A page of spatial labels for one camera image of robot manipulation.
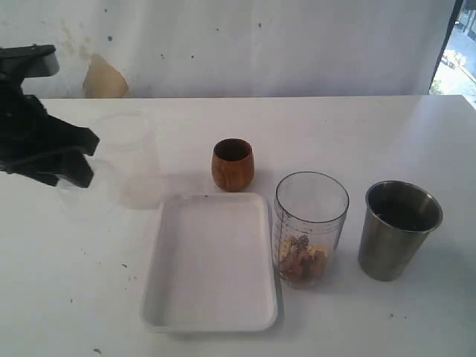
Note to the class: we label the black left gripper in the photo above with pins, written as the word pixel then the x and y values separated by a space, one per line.
pixel 27 134

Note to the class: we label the clear plastic dome lid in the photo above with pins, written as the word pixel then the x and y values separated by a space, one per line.
pixel 82 204

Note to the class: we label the brown wooden cup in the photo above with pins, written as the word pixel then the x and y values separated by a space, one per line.
pixel 232 164

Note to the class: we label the stainless steel cup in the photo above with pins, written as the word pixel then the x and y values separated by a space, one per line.
pixel 399 216

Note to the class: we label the clear plastic shaker cup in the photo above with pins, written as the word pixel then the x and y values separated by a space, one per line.
pixel 309 203

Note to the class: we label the translucent plastic container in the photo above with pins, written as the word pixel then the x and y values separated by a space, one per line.
pixel 127 157

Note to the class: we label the white plastic tray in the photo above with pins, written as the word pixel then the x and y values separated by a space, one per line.
pixel 211 266

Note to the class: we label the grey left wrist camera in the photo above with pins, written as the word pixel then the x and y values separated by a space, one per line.
pixel 29 62

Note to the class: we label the dark window frame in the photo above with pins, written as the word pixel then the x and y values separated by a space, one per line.
pixel 458 4

